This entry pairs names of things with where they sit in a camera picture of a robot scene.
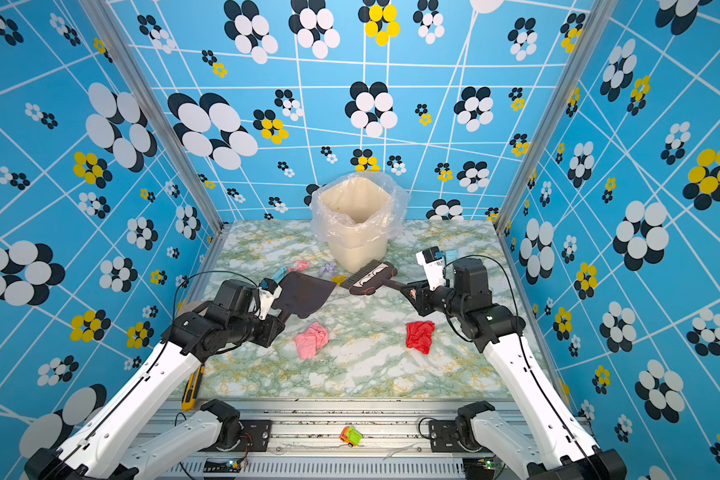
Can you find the black dustpan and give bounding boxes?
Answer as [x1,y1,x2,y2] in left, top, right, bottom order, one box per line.
[273,272,336,322]

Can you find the black pink hand brush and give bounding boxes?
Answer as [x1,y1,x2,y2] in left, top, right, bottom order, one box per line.
[339,260,418,296]

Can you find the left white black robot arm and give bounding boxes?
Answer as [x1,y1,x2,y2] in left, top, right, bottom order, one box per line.
[24,278,286,479]

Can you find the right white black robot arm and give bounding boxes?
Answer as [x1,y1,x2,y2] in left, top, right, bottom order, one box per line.
[400,248,627,479]

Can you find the red crumpled paper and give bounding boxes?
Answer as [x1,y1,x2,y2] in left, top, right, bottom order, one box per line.
[406,321,436,355]

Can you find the pink crumpled paper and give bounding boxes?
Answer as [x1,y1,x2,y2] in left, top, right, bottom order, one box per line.
[294,322,330,360]

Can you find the light blue paper scrap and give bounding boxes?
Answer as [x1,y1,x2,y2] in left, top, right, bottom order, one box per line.
[273,267,289,282]

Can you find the small pink paper scrap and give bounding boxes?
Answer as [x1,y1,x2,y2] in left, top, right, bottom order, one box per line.
[288,260,311,272]

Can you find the beige trash bin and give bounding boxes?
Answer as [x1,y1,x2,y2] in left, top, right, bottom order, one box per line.
[317,176,394,275]

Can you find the yellow utility knife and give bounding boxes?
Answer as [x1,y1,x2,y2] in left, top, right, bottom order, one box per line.
[181,364,204,412]

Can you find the purple paper scrap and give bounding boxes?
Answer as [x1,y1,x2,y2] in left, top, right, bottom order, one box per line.
[318,262,338,278]

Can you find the small green orange toy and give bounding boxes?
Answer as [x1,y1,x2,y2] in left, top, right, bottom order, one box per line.
[339,426,363,447]

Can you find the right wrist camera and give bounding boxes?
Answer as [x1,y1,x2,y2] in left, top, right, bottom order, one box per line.
[416,246,446,291]

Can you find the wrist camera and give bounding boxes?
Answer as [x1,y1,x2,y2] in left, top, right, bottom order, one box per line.
[416,246,446,291]
[257,278,282,320]

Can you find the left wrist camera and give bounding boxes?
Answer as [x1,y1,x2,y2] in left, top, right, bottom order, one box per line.
[257,278,282,320]

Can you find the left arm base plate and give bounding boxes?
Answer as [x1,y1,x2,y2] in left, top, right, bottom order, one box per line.
[209,419,273,453]

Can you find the aluminium frame rail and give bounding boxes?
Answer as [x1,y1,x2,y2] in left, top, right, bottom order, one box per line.
[89,397,607,480]

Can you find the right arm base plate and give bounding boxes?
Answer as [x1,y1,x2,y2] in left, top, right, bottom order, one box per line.
[425,419,469,453]

